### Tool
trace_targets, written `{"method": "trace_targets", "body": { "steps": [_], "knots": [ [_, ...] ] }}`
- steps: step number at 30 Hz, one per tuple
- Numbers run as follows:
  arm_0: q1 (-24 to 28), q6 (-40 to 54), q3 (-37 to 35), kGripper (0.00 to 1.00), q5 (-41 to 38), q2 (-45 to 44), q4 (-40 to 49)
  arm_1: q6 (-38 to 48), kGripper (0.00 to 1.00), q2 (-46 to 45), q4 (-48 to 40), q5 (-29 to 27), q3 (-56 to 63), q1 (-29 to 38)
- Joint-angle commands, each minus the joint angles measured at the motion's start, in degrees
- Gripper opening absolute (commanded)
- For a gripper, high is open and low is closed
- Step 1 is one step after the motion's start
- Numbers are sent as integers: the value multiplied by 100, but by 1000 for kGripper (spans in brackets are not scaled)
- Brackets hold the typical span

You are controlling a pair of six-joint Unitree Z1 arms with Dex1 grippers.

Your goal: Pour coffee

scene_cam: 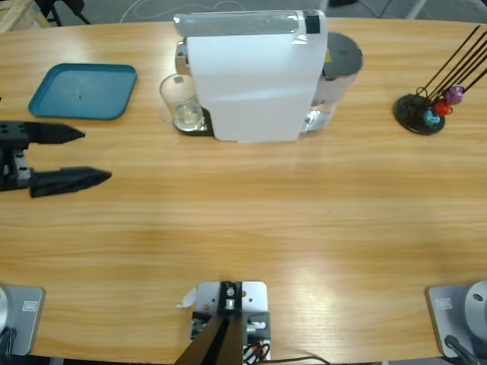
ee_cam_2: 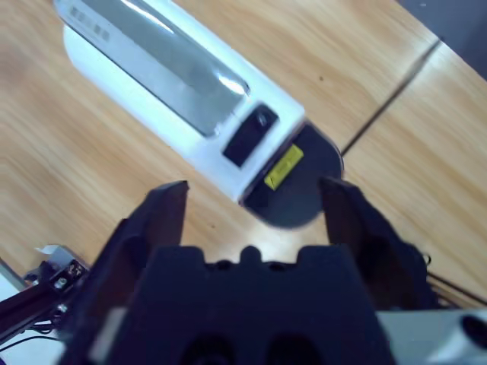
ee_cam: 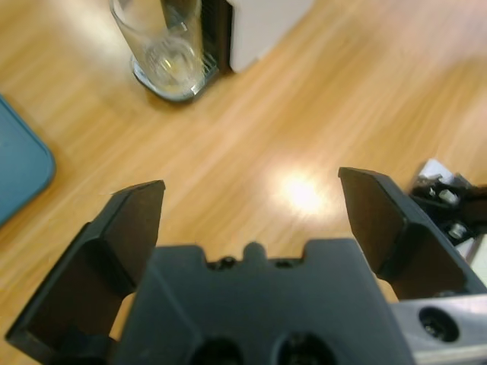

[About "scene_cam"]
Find red coffee capsule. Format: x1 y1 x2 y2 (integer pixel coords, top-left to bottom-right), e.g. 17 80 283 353
433 97 454 117

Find white capsule coffee machine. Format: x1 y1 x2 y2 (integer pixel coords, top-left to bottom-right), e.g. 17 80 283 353
173 9 329 144

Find clear water tank grey lid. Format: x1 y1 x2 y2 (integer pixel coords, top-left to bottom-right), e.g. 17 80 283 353
304 32 364 134

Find teal coffee capsule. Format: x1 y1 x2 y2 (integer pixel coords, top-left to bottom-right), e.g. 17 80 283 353
422 109 445 126

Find white paper tag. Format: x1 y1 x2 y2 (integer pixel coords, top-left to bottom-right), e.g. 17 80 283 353
174 287 198 309

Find clear drinking glass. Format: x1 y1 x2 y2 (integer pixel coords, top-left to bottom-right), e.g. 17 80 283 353
158 72 205 132

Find black stand legs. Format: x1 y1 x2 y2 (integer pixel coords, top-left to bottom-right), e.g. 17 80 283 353
37 0 92 26

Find black cable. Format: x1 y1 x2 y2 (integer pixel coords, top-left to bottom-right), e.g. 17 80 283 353
0 326 18 357
444 334 479 365
272 355 332 365

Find metal drip tray grate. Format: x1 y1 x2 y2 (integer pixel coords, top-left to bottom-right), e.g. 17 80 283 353
173 108 214 137

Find white mount with dark post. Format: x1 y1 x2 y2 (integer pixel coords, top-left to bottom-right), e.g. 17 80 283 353
177 280 273 365

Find grey base plate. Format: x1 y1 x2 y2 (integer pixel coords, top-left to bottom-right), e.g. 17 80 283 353
425 284 475 359
0 285 46 357

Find purple coffee capsule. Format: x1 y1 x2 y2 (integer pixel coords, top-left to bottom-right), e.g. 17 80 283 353
444 85 466 104

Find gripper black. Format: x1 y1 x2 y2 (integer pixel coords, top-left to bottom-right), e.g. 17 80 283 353
0 120 113 198

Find grey coffee machine lever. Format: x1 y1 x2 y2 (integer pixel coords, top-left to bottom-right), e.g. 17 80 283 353
173 10 302 37

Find black capsule holder with rods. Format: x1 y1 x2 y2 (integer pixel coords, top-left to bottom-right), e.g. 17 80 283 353
393 24 487 136

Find teal plastic serving tray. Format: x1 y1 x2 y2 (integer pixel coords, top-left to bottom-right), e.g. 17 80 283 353
27 62 138 122

